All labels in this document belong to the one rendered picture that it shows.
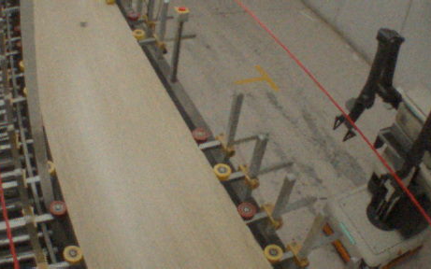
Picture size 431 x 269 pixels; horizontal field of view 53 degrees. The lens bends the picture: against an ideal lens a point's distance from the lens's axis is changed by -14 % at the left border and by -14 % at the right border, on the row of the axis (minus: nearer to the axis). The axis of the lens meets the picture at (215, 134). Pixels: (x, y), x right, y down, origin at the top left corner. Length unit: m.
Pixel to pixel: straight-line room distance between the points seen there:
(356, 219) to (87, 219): 1.80
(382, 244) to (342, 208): 0.39
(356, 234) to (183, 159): 1.31
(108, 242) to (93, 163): 0.45
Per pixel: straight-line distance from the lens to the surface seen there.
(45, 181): 2.11
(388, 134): 2.61
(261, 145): 2.18
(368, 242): 3.07
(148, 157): 2.29
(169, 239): 2.00
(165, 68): 3.18
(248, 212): 2.13
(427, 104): 2.41
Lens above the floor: 2.54
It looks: 42 degrees down
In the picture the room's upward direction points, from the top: 11 degrees clockwise
